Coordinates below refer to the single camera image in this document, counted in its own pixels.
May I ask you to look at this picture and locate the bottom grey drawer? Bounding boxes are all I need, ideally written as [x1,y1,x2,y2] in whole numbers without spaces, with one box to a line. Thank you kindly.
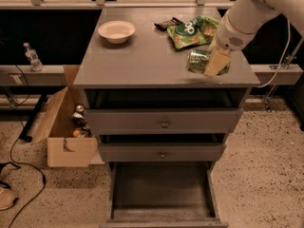
[99,161,230,228]

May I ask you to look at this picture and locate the cardboard box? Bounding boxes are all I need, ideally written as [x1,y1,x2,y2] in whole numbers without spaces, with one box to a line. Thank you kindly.
[31,65,104,167]

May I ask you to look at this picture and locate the grey drawer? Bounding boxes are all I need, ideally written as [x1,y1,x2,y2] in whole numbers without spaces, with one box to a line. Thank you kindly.
[99,143,226,162]
[99,161,230,228]
[85,108,242,135]

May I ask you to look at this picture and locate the white bowl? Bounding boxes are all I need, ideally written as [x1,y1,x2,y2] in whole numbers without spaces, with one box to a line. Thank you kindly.
[97,21,135,44]

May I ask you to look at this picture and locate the green chip bag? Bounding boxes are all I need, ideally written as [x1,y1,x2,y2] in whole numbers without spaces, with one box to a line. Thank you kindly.
[167,15,219,49]

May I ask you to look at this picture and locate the black floor cable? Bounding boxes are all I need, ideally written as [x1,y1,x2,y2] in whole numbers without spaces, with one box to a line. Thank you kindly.
[0,64,48,228]

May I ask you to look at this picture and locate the dark snack bar wrapper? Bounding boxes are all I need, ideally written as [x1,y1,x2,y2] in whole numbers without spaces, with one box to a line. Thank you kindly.
[154,17,182,31]

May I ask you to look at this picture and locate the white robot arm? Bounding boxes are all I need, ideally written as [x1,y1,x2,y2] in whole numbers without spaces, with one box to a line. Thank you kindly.
[204,0,304,77]

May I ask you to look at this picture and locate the green soda can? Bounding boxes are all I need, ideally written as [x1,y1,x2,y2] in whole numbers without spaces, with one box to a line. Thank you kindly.
[187,49,230,75]

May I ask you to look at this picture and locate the clear water bottle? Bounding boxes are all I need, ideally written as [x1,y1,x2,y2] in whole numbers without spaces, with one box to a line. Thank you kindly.
[23,43,43,72]

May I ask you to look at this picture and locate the top grey drawer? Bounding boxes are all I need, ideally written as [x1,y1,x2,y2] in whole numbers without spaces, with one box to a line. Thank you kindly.
[85,108,242,135]

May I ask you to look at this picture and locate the items inside cardboard box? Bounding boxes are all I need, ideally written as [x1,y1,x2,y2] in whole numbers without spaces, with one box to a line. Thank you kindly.
[72,104,91,138]

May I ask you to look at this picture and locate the middle grey drawer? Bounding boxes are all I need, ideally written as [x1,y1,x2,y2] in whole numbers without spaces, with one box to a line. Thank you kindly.
[99,143,226,162]

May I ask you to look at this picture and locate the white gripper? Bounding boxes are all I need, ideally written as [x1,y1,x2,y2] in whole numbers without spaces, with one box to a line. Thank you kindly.
[204,14,254,77]

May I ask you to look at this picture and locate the white cable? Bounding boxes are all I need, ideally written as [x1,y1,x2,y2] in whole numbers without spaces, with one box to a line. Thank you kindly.
[256,17,292,89]

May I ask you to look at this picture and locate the shoe at left edge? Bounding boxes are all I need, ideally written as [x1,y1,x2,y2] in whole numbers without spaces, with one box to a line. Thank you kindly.
[0,187,18,210]

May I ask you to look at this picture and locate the grey drawer cabinet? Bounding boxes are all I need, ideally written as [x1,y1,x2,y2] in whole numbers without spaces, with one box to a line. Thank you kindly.
[73,7,261,228]

